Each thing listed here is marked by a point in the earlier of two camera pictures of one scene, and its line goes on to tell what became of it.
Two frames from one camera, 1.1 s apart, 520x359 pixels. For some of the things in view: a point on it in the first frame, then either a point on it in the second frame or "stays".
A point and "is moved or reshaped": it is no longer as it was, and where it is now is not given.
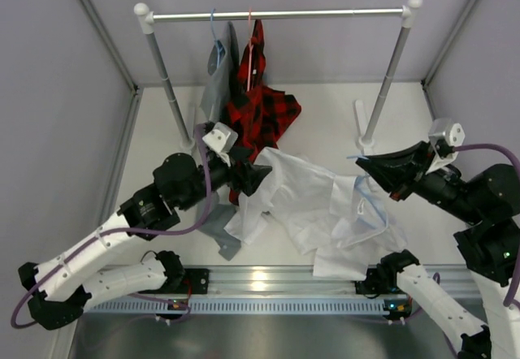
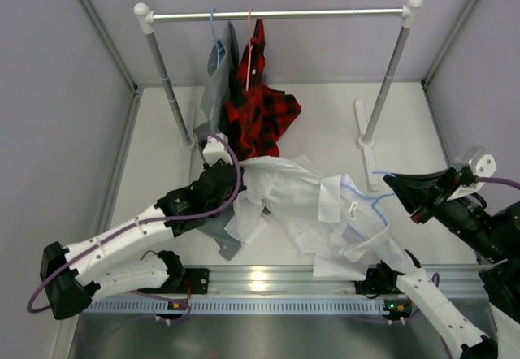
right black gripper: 400,170 -> 430,192
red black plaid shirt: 257,114 stays
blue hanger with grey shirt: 218,47 stays
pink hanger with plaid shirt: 250,47 stays
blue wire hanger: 365,178 -> 371,199
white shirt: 342,220 is moved or reshaped
